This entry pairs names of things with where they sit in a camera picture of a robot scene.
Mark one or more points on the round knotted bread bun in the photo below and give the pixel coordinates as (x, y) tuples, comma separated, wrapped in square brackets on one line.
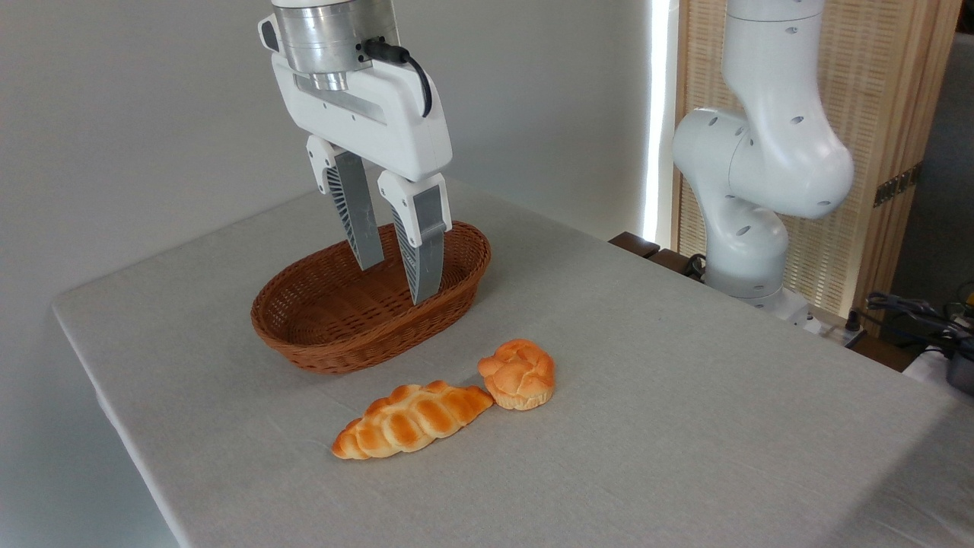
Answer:
[(519, 377)]

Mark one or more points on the wooden slatted folding screen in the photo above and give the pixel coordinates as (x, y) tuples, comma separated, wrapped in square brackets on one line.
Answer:
[(883, 84)]

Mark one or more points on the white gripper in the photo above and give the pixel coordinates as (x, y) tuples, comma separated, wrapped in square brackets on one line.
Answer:
[(380, 122)]

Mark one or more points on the light grey tablecloth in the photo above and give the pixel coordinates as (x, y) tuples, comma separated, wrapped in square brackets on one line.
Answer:
[(685, 457)]

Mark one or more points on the long braided bread loaf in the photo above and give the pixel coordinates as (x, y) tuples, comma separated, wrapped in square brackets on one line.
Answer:
[(411, 418)]

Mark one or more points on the brown oval wicker basket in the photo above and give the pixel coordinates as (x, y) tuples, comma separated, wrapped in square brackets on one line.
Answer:
[(319, 320)]

